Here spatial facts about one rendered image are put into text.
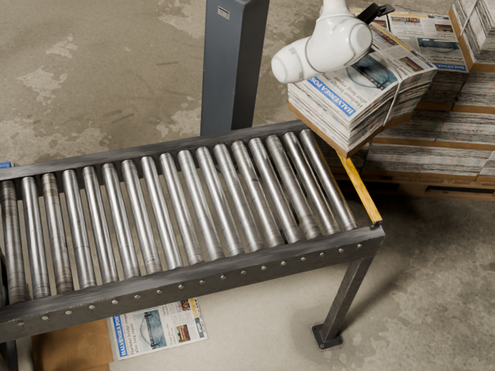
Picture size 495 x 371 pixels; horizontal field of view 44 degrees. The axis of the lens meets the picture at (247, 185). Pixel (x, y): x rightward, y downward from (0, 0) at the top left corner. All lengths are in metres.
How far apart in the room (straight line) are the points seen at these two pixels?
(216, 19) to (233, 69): 0.23
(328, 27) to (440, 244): 1.76
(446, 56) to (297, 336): 1.32
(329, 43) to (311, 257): 0.72
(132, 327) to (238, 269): 0.89
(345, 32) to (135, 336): 1.60
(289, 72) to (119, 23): 2.42
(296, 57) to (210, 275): 0.68
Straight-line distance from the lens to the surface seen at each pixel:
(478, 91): 2.76
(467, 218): 3.25
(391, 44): 2.10
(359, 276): 2.22
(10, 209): 2.04
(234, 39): 2.56
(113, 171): 2.08
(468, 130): 2.91
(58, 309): 1.83
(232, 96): 2.75
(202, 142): 2.15
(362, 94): 1.88
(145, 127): 3.29
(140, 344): 2.62
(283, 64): 1.63
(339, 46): 1.53
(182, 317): 2.66
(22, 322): 1.85
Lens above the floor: 2.41
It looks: 52 degrees down
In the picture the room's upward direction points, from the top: 8 degrees clockwise
